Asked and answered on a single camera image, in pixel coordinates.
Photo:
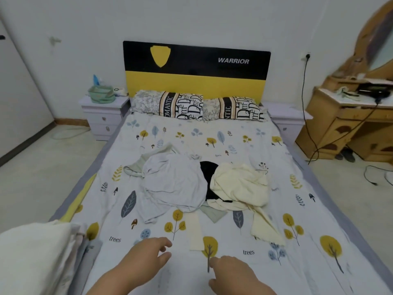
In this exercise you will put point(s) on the white nightstand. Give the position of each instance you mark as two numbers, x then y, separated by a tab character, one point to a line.
104	119
288	123

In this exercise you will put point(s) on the person's right hand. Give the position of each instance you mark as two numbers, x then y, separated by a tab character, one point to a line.
236	276

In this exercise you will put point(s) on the wall socket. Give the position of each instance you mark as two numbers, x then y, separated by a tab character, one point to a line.
307	56

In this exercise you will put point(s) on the white wardrobe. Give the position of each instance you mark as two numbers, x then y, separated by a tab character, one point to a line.
18	101

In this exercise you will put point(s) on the black telephone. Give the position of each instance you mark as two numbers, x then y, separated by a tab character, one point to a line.
374	90

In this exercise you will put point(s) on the black garment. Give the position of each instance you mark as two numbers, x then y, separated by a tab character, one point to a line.
207	175

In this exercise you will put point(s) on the person's left forearm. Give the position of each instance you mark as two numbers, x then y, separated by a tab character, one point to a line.
113	285

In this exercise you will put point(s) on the sage green zip jacket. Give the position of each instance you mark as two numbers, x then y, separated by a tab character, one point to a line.
132	169

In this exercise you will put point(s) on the small white container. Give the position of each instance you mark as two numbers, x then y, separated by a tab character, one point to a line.
121	92

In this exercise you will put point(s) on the dark shoe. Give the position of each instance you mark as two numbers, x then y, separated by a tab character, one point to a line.
341	154
350	155

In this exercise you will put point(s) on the wooden dressing table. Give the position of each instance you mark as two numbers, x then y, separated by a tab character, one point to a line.
331	126

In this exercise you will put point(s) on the wooden framed mirror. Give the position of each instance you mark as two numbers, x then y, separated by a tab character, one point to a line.
368	40

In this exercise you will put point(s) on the person's right forearm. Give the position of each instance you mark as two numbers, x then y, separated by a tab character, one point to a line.
264	290

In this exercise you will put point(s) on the person's left hand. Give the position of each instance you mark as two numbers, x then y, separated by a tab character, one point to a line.
144	261

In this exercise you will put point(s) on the black yellow headboard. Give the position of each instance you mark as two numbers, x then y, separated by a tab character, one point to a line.
196	86

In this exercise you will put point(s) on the grey Chip n Dale shirt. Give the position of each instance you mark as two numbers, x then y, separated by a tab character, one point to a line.
175	184

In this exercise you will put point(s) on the small blue bottle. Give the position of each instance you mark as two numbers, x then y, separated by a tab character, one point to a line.
96	80

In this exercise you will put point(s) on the bed with leaf print bedding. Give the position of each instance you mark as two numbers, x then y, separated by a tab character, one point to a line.
245	156

